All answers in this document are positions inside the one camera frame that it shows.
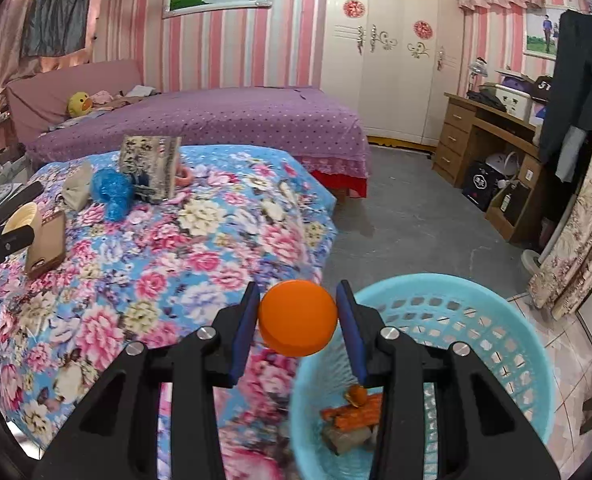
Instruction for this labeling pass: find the white fan base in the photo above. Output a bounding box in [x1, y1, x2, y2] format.
[521, 249, 544, 277]

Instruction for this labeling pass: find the white wardrobe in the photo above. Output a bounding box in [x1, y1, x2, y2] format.
[320, 0, 461, 147]

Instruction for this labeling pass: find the light blue hanging shirt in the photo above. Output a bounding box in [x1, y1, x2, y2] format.
[555, 125, 589, 183]

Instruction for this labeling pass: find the purple dotted bed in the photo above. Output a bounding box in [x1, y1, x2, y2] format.
[26, 86, 371, 199]

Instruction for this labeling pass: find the purple box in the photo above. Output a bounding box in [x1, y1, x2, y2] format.
[496, 69, 533, 92]

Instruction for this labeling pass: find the pink side curtain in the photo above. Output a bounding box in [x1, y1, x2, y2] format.
[0, 0, 36, 116]

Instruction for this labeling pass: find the white storage box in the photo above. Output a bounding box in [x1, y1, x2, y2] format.
[491, 82, 534, 122]

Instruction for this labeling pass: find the yellow duck plush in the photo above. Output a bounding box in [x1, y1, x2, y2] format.
[67, 91, 94, 119]

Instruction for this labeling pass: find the dark cloth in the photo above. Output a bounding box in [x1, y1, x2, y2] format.
[467, 87, 508, 112]

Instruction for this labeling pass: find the small framed wall picture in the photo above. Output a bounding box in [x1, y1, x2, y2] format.
[522, 4, 567, 57]

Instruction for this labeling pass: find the black printed box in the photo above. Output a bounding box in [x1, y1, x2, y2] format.
[461, 160, 506, 212]

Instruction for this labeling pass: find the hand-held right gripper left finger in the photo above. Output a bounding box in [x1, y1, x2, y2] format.
[32, 282, 262, 480]

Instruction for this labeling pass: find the silver desk lamp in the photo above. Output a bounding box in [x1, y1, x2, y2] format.
[467, 57, 489, 93]

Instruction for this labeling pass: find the wooden desk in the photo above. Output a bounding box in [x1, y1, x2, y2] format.
[432, 91, 552, 244]

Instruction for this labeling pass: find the beige cloth toy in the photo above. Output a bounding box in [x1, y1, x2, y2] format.
[62, 161, 94, 211]

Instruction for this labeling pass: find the floral patterned box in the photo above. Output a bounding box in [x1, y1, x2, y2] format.
[119, 135, 183, 204]

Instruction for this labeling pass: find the white round appliance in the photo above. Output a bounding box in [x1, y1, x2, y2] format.
[483, 150, 521, 181]

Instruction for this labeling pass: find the light blue plastic basket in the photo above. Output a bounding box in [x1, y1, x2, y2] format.
[289, 273, 558, 480]

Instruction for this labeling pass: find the blue plastic bag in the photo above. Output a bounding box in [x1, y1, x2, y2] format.
[91, 168, 135, 222]

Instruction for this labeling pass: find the dark hanging jacket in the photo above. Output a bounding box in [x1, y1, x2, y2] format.
[538, 8, 592, 165]

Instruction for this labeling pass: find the brown cardboard box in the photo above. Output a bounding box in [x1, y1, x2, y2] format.
[518, 154, 544, 192]

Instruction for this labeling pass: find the black bottle box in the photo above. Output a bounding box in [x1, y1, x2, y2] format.
[503, 180, 532, 226]

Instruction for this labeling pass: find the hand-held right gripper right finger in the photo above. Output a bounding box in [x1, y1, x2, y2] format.
[336, 280, 561, 480]

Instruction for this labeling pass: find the beige paper cup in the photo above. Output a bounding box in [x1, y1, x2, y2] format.
[1, 202, 42, 237]

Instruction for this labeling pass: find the orange carrot toy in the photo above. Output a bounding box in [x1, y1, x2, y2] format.
[321, 394, 385, 432]

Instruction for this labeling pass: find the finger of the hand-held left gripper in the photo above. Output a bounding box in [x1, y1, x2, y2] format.
[0, 227, 34, 281]
[0, 181, 45, 224]

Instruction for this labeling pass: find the brown crumpled paper lump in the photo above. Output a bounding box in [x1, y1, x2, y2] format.
[325, 425, 377, 457]

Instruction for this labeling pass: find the grey hanging cloth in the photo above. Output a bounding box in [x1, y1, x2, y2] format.
[20, 0, 98, 59]

